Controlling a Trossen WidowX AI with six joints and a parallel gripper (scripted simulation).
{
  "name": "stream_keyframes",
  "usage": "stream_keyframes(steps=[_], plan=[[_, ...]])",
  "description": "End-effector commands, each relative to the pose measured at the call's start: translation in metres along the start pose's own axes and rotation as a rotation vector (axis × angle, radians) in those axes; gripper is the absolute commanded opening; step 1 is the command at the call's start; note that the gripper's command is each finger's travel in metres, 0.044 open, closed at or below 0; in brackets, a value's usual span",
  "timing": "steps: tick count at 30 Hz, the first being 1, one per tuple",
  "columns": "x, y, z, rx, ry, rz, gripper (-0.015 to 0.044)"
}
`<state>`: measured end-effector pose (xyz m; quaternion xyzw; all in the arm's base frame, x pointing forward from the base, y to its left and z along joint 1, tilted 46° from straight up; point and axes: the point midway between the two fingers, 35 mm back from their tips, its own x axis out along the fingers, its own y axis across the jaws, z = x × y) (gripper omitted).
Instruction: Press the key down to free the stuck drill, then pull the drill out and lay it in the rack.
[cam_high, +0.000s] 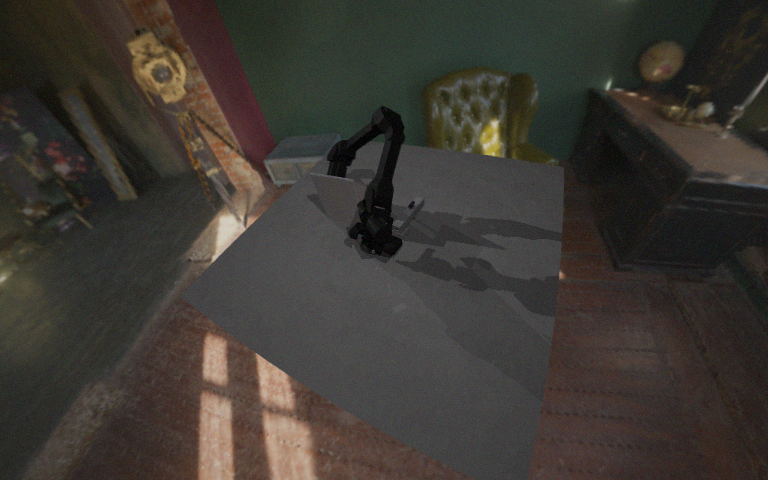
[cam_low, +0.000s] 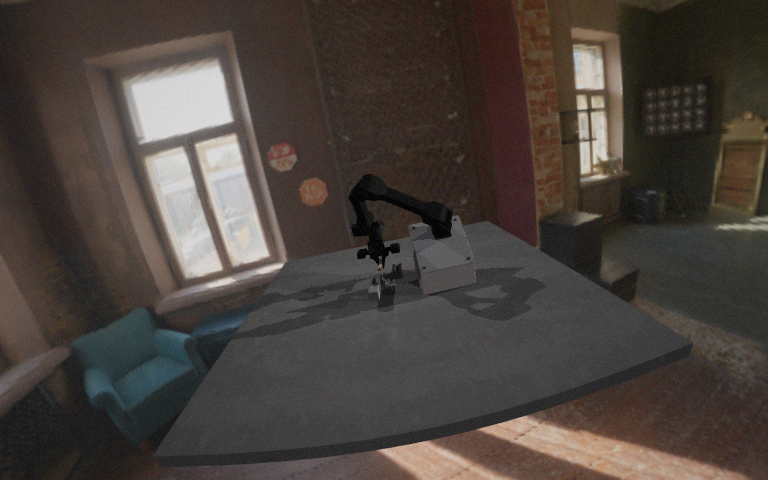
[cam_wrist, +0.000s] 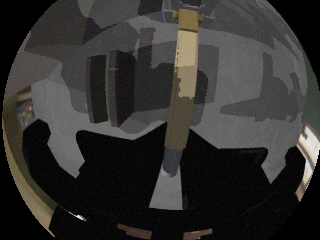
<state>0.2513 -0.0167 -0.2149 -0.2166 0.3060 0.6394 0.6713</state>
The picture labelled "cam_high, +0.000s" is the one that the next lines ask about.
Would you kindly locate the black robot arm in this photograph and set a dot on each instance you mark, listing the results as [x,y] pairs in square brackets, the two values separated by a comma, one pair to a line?
[380,190]

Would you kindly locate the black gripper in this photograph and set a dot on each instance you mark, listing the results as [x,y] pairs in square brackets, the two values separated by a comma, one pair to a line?
[390,247]

